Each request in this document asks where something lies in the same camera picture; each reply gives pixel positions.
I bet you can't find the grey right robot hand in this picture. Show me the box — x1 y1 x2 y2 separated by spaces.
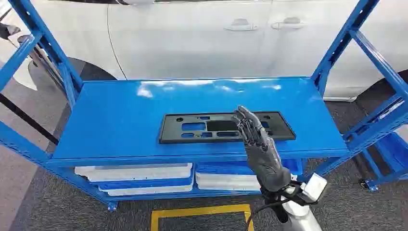
231 105 292 193

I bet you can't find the black plastic plate frame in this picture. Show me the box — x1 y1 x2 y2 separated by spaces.
158 111 296 144

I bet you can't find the black rack caster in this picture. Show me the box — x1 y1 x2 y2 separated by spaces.
358 178 380 192

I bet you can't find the white car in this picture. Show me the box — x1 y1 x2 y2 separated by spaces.
0 0 408 103

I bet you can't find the blue metal shelf rack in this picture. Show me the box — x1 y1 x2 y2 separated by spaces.
0 0 408 212

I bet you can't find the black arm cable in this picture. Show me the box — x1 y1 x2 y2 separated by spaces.
245 181 307 231

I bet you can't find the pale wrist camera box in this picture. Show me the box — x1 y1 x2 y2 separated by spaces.
301 173 329 204

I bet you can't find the white car door handle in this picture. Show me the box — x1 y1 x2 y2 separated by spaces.
223 18 258 32
271 17 306 30

